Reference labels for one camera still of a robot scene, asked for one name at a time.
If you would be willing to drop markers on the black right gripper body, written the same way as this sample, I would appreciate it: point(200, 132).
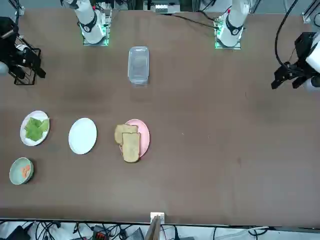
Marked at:
point(7, 42)

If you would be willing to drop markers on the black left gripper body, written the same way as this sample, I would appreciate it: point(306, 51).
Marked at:
point(305, 47)

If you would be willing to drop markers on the green lettuce leaf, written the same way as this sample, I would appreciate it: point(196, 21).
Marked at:
point(33, 130)
point(44, 125)

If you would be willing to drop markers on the orange food slice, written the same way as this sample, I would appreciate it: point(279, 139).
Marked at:
point(25, 171)

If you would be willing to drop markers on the brown bread slice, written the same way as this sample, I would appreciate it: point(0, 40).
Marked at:
point(125, 128)
point(131, 147)

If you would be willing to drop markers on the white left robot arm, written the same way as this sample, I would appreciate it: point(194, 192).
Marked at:
point(233, 25)

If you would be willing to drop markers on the white round plate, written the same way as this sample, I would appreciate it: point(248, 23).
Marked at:
point(35, 114)
point(82, 136)

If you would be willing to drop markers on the pink round plate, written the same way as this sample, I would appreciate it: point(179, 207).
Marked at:
point(144, 135)

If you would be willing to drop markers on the clear plastic container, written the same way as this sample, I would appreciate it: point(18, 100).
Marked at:
point(138, 65)

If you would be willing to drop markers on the pale green bowl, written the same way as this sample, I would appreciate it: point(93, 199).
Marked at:
point(16, 172)

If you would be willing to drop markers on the grey power strip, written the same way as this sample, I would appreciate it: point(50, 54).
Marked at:
point(161, 8)

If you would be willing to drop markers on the black box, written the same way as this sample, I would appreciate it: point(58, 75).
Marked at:
point(16, 233)

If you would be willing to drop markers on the orange black device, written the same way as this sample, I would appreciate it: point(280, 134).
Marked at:
point(98, 233)

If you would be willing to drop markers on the aluminium frame profile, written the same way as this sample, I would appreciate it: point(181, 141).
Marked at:
point(310, 13)

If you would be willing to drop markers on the aluminium camera post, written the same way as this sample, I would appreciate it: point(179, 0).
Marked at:
point(155, 225)

